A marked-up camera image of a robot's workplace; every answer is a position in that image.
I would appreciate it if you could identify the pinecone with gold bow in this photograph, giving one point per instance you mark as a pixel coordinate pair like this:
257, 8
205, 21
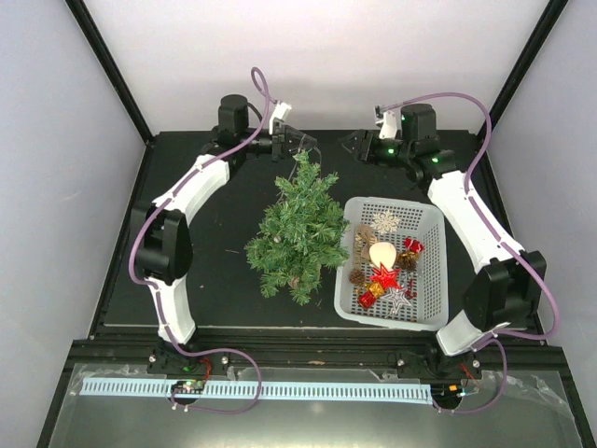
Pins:
407, 261

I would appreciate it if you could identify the brown pinecone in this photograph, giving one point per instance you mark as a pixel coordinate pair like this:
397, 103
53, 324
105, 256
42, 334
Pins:
357, 277

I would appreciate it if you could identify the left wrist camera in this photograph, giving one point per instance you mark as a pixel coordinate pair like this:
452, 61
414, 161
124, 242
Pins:
279, 114

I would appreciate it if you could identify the white bulb string lights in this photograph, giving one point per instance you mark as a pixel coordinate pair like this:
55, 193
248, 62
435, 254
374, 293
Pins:
298, 163

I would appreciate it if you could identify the white slotted cable duct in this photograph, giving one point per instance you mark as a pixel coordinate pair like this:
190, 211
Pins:
265, 390

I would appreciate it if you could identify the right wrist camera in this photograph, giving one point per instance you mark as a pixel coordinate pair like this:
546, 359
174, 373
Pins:
387, 122

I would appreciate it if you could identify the cream wooden heart ornament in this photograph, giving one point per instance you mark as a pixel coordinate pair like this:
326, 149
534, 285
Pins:
382, 252

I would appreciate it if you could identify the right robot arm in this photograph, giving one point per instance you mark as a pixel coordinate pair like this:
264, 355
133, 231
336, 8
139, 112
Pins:
509, 282

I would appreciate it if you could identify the small green christmas tree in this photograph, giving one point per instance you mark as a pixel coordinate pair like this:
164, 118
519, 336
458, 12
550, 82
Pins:
300, 235

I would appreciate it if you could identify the white perforated plastic basket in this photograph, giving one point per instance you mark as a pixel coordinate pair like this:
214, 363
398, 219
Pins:
423, 222

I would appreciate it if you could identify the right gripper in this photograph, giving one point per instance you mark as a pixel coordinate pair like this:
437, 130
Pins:
364, 141

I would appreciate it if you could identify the silver star ornament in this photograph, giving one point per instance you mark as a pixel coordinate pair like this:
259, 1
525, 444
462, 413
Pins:
397, 298

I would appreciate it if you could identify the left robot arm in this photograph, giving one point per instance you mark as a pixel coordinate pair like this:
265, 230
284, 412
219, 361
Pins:
162, 251

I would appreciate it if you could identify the right circuit board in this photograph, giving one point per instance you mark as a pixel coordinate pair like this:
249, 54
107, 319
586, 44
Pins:
453, 390

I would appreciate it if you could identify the right black corner post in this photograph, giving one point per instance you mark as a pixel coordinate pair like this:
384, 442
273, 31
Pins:
536, 40

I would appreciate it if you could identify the red star ornament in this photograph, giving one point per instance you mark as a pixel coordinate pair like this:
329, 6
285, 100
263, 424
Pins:
386, 278

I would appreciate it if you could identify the white wooden snowflake ornament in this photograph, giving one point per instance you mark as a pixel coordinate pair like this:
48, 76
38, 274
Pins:
384, 222

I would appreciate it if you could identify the left black corner post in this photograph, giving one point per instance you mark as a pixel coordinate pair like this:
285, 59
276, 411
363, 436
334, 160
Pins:
93, 35

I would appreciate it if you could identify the circuit board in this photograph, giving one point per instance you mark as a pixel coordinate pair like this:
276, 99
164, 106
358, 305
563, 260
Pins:
188, 387
453, 390

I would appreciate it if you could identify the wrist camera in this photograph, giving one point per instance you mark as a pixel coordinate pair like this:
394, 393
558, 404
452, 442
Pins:
279, 114
387, 122

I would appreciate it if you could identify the black aluminium frame rail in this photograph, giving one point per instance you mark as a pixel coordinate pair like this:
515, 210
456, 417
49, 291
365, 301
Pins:
327, 348

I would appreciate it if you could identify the red berry sprig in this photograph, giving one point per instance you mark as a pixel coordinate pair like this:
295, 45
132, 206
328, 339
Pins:
411, 292

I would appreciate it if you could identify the burlap bow ornament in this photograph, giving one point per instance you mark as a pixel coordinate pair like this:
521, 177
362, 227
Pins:
365, 234

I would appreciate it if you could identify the gold gift box ornament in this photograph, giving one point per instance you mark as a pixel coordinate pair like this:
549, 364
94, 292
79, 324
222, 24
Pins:
376, 289

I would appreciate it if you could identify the black corner post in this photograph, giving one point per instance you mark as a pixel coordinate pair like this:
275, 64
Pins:
93, 35
536, 40

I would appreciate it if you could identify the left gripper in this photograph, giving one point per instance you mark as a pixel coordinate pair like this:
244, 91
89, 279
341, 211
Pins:
283, 143

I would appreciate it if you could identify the red gift box ornament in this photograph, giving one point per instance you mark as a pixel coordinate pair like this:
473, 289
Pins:
367, 300

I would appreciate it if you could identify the left circuit board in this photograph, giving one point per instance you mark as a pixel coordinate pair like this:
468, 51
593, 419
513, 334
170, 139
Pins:
188, 387

